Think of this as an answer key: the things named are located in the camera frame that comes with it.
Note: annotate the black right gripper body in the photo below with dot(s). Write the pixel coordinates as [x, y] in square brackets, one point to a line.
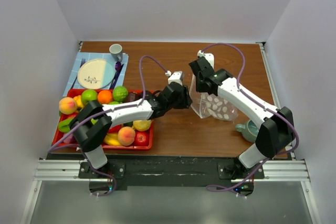
[199, 87]

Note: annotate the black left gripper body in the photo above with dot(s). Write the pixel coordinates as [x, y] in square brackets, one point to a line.
[182, 102]

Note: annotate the clear polka dot zip bag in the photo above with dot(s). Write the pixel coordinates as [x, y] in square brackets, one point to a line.
[206, 105]

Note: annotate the yellow lemon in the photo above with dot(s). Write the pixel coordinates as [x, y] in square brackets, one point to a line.
[142, 125]

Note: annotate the peach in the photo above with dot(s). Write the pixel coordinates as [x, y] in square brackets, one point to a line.
[126, 136]
[67, 105]

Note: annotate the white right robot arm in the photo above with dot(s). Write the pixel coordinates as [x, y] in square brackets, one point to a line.
[275, 125]

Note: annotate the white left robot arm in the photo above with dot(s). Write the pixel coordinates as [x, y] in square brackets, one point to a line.
[91, 125]

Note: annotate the red plastic tray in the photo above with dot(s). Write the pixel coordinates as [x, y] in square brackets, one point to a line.
[77, 93]

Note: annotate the red apple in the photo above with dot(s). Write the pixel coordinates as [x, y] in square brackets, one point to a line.
[141, 139]

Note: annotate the bumpy green custard apple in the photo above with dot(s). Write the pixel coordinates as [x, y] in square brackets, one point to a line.
[120, 93]

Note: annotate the light blue placemat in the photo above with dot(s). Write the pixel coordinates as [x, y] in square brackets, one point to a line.
[82, 58]

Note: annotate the teal ceramic mug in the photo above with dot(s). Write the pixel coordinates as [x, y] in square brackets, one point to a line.
[249, 130]

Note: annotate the purple plastic spoon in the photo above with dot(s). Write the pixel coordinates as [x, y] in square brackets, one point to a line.
[118, 68]

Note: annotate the orange fruit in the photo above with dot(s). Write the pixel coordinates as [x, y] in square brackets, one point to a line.
[105, 97]

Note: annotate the grey cup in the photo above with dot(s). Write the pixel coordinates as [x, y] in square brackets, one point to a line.
[116, 52]

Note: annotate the yellow banana bunch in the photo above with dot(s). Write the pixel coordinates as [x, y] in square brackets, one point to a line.
[112, 139]

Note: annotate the cream and blue plate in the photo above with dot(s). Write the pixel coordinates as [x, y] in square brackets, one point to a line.
[96, 74]

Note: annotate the peach at tray corner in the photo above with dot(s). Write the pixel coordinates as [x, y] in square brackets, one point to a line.
[67, 105]

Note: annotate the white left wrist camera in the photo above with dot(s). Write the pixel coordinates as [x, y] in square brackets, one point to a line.
[176, 76]

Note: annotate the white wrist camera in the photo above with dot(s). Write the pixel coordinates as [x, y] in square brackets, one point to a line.
[176, 76]
[208, 56]

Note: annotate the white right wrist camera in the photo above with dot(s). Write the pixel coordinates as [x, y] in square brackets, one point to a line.
[208, 56]

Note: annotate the aluminium frame rail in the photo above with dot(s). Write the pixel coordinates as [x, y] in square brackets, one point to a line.
[63, 170]

